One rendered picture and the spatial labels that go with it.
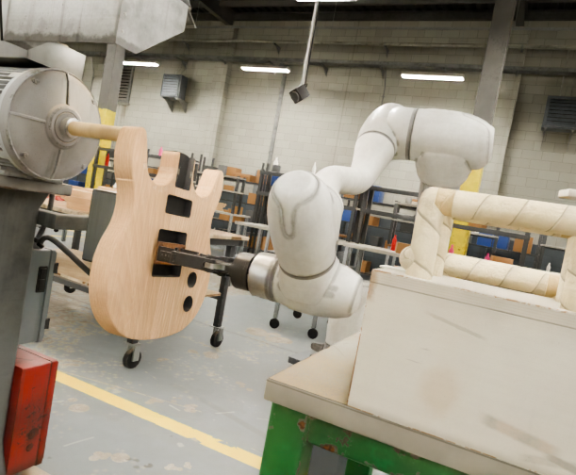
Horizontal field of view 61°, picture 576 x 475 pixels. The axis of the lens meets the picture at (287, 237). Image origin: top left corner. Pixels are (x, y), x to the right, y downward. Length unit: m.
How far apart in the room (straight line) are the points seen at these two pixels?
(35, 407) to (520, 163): 11.18
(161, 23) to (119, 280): 0.50
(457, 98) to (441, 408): 11.86
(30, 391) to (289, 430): 0.99
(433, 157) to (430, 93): 11.24
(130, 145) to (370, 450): 0.65
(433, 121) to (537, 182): 10.67
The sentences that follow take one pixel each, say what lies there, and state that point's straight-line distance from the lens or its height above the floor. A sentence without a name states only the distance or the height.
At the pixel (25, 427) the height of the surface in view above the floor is 0.44.
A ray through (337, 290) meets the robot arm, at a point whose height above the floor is 1.03.
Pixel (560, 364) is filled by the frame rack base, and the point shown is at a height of 1.05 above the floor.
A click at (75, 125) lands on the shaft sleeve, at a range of 1.20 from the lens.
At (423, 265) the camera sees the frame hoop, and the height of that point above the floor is 1.12.
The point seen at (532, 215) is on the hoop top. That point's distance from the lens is 0.59.
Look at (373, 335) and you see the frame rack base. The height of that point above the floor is 1.02.
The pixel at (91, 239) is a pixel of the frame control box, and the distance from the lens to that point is 1.43.
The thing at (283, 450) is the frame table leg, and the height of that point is 0.84.
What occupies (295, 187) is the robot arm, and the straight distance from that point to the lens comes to 0.75.
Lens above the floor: 1.15
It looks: 3 degrees down
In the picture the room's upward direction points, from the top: 10 degrees clockwise
